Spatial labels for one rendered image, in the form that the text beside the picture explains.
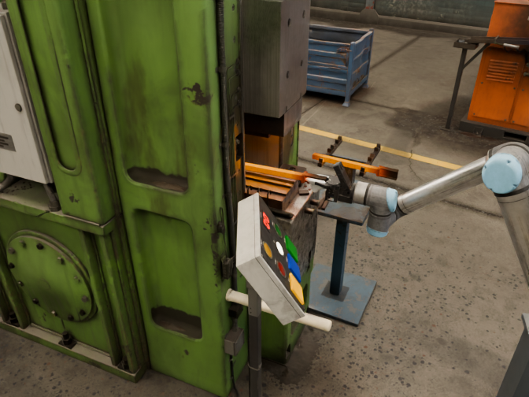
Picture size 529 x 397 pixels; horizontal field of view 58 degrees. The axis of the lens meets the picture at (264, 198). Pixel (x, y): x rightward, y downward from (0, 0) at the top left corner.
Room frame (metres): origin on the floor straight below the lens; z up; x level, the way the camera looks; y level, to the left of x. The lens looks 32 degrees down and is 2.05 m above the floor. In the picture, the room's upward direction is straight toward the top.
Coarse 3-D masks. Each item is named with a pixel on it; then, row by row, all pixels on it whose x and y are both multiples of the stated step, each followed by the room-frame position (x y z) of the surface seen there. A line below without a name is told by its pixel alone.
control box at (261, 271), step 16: (240, 208) 1.34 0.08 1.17; (256, 208) 1.29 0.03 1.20; (240, 224) 1.24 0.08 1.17; (256, 224) 1.20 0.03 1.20; (272, 224) 1.31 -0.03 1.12; (240, 240) 1.16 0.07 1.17; (256, 240) 1.12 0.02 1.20; (272, 240) 1.21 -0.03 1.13; (240, 256) 1.08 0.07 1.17; (256, 256) 1.05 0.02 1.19; (272, 256) 1.13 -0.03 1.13; (256, 272) 1.05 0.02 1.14; (272, 272) 1.05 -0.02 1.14; (288, 272) 1.16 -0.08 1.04; (256, 288) 1.05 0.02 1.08; (272, 288) 1.05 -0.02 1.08; (288, 288) 1.07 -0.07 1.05; (272, 304) 1.05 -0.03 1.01; (288, 304) 1.05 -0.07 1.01; (288, 320) 1.05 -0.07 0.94
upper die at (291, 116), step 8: (296, 104) 1.79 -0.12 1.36; (288, 112) 1.71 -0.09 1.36; (296, 112) 1.80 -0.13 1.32; (248, 120) 1.73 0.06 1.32; (256, 120) 1.72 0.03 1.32; (264, 120) 1.70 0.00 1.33; (272, 120) 1.69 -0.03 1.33; (280, 120) 1.68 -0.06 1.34; (288, 120) 1.71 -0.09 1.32; (296, 120) 1.80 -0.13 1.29; (248, 128) 1.73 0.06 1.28; (256, 128) 1.72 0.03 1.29; (264, 128) 1.70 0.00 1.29; (272, 128) 1.69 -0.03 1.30; (280, 128) 1.68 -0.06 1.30; (288, 128) 1.72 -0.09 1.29
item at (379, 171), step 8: (328, 160) 2.08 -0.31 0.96; (336, 160) 2.06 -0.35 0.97; (344, 160) 2.06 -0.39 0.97; (352, 168) 2.02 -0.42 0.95; (360, 168) 2.00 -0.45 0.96; (368, 168) 1.98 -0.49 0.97; (376, 168) 1.98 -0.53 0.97; (384, 168) 1.96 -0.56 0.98; (384, 176) 1.95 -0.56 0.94; (392, 176) 1.94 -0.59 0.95
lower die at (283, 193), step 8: (248, 176) 1.84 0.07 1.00; (272, 176) 1.84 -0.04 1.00; (280, 176) 1.86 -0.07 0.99; (248, 184) 1.79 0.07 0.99; (256, 184) 1.79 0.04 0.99; (264, 184) 1.79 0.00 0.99; (272, 184) 1.79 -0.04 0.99; (280, 184) 1.78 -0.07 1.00; (288, 184) 1.77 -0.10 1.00; (296, 184) 1.83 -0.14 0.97; (256, 192) 1.74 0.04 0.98; (264, 192) 1.74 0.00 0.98; (272, 192) 1.74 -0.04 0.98; (280, 192) 1.73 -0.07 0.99; (288, 192) 1.74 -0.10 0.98; (296, 192) 1.83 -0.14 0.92; (264, 200) 1.70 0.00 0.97; (272, 200) 1.69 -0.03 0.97; (280, 200) 1.68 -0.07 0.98; (288, 200) 1.74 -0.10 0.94; (280, 208) 1.67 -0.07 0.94
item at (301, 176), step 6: (246, 162) 1.89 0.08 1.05; (246, 168) 1.86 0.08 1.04; (252, 168) 1.85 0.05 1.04; (258, 168) 1.83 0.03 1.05; (264, 168) 1.83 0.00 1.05; (270, 168) 1.83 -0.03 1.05; (276, 168) 1.83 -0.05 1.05; (270, 174) 1.81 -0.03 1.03; (276, 174) 1.80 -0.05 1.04; (282, 174) 1.79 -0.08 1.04; (288, 174) 1.78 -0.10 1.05; (294, 174) 1.77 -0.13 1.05; (300, 174) 1.77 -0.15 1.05; (306, 174) 1.76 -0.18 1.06; (312, 174) 1.76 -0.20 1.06; (306, 180) 1.75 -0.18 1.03; (324, 180) 1.73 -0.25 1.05
